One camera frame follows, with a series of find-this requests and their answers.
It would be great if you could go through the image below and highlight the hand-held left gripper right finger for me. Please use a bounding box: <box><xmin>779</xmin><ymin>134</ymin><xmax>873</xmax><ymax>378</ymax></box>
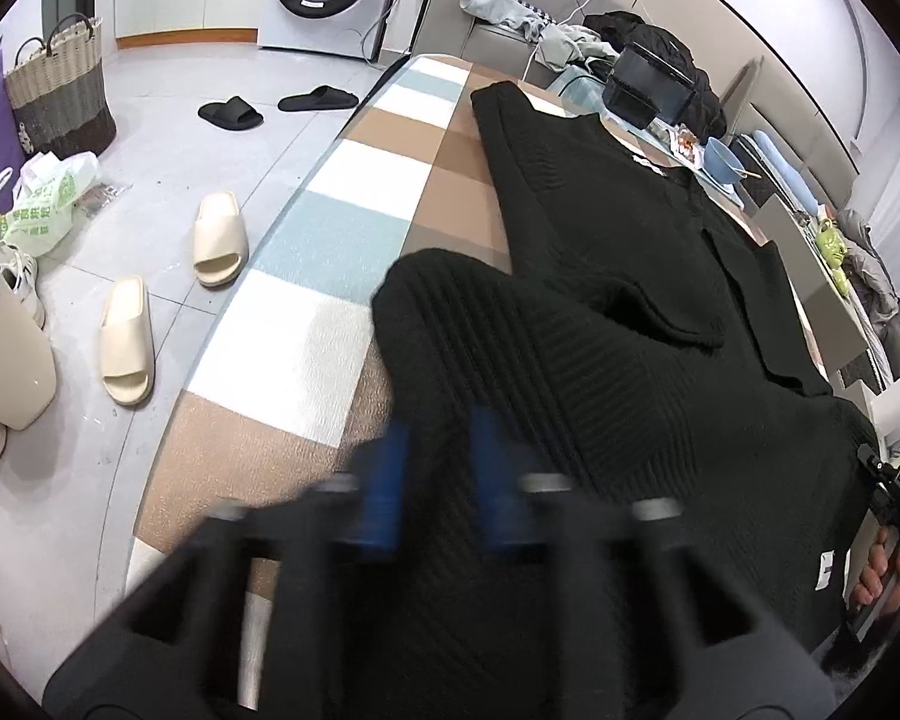
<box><xmin>469</xmin><ymin>401</ymin><xmax>833</xmax><ymax>720</ymax></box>

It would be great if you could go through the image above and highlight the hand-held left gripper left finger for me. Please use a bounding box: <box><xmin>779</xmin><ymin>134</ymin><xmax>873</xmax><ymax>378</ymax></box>
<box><xmin>41</xmin><ymin>420</ymin><xmax>415</xmax><ymax>720</ymax></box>

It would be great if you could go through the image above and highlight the black knit sweater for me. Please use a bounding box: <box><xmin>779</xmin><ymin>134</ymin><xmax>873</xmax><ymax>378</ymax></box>
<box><xmin>330</xmin><ymin>82</ymin><xmax>882</xmax><ymax>720</ymax></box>

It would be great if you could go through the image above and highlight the person's right hand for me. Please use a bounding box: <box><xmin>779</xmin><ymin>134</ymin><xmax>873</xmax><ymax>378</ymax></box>
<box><xmin>847</xmin><ymin>525</ymin><xmax>900</xmax><ymax>620</ymax></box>

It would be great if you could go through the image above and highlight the grey padded jacket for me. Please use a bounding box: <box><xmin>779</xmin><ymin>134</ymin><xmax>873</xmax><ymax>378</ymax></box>
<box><xmin>836</xmin><ymin>210</ymin><xmax>900</xmax><ymax>383</ymax></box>

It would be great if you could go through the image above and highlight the grey cabinet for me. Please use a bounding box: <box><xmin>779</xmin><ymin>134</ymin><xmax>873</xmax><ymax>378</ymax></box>
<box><xmin>750</xmin><ymin>195</ymin><xmax>871</xmax><ymax>391</ymax></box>

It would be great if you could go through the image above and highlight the checkered blanket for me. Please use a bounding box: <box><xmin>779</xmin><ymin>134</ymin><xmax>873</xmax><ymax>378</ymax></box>
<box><xmin>124</xmin><ymin>54</ymin><xmax>766</xmax><ymax>720</ymax></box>

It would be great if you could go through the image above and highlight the green plush toy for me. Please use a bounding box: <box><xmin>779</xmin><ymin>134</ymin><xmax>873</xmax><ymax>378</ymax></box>
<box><xmin>816</xmin><ymin>217</ymin><xmax>852</xmax><ymax>293</ymax></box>

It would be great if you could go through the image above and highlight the beige slipper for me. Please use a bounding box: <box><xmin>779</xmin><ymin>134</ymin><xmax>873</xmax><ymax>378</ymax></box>
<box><xmin>193</xmin><ymin>191</ymin><xmax>250</xmax><ymax>287</ymax></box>
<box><xmin>99</xmin><ymin>275</ymin><xmax>156</xmax><ymax>407</ymax></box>

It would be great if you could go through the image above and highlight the light blue pillow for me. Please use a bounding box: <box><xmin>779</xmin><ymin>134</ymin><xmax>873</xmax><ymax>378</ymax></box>
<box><xmin>746</xmin><ymin>131</ymin><xmax>826</xmax><ymax>218</ymax></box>

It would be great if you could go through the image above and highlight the blue bowl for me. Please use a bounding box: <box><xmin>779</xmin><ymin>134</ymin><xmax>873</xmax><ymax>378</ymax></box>
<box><xmin>703</xmin><ymin>136</ymin><xmax>751</xmax><ymax>185</ymax></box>

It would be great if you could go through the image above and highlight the snack food tray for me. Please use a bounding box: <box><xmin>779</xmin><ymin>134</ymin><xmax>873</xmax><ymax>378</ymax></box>
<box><xmin>667</xmin><ymin>124</ymin><xmax>710</xmax><ymax>166</ymax></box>

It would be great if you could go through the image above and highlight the beige trash bin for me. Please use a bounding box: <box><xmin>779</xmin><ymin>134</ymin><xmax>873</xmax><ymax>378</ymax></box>
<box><xmin>0</xmin><ymin>221</ymin><xmax>59</xmax><ymax>432</ymax></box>

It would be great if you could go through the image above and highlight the black slipper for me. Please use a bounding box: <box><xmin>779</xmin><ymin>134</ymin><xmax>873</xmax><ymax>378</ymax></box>
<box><xmin>198</xmin><ymin>96</ymin><xmax>265</xmax><ymax>131</ymax></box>
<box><xmin>277</xmin><ymin>87</ymin><xmax>359</xmax><ymax>113</ymax></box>

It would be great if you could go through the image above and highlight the small black plastic box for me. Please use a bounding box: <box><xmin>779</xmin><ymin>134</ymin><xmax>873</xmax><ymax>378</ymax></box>
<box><xmin>602</xmin><ymin>79</ymin><xmax>657</xmax><ymax>132</ymax></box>

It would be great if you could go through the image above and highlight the white sneaker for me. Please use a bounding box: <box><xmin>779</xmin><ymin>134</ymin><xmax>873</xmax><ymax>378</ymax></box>
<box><xmin>0</xmin><ymin>244</ymin><xmax>46</xmax><ymax>327</ymax></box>

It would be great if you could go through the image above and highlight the large black plastic box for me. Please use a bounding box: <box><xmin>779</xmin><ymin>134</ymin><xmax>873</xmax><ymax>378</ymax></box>
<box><xmin>613</xmin><ymin>41</ymin><xmax>695</xmax><ymax>125</ymax></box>

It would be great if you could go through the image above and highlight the green printed plastic bag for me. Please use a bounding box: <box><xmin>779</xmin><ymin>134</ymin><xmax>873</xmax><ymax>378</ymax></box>
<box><xmin>0</xmin><ymin>151</ymin><xmax>102</xmax><ymax>256</ymax></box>

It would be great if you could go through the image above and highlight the pale grey garment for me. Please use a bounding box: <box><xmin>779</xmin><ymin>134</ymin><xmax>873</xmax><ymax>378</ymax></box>
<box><xmin>532</xmin><ymin>21</ymin><xmax>620</xmax><ymax>68</ymax></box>

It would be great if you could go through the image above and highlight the white washing machine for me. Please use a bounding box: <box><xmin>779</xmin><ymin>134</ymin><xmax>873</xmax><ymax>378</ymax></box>
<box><xmin>257</xmin><ymin>0</ymin><xmax>413</xmax><ymax>61</ymax></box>

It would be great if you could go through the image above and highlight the woven laundry basket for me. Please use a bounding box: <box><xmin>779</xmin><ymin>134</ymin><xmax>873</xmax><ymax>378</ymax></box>
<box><xmin>4</xmin><ymin>13</ymin><xmax>118</xmax><ymax>158</ymax></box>

